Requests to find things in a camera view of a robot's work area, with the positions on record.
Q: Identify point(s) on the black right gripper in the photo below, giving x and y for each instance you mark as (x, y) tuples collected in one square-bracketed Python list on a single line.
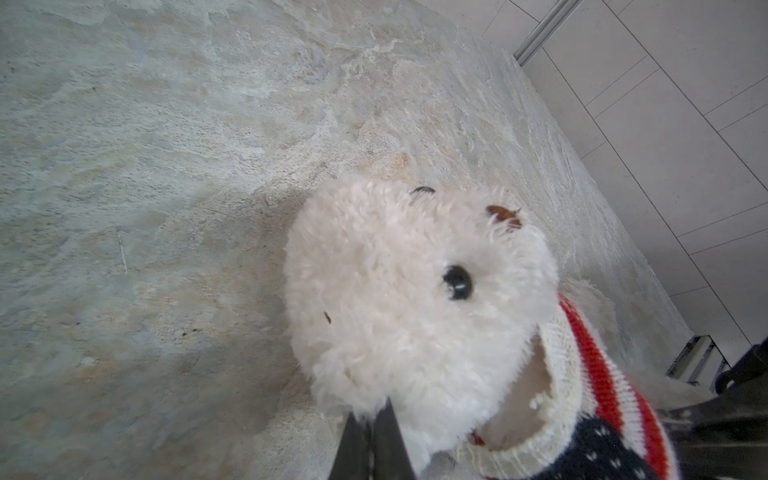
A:
[(725, 437)]

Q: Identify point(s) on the aluminium corner post right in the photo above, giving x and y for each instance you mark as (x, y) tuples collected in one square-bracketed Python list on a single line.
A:
[(552, 21)]

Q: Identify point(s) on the white plush teddy bear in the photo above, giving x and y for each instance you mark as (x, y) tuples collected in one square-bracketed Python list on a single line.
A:
[(433, 300)]

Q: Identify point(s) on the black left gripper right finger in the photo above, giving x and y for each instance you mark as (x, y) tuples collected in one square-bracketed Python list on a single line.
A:
[(389, 457)]

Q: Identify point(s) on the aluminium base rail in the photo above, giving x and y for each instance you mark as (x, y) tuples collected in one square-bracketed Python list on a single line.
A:
[(699, 363)]

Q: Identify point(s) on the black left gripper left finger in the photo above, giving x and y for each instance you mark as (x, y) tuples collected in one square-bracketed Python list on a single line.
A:
[(353, 456)]

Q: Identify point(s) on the red white striped shirt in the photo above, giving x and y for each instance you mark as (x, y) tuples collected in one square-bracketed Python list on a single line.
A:
[(596, 423)]

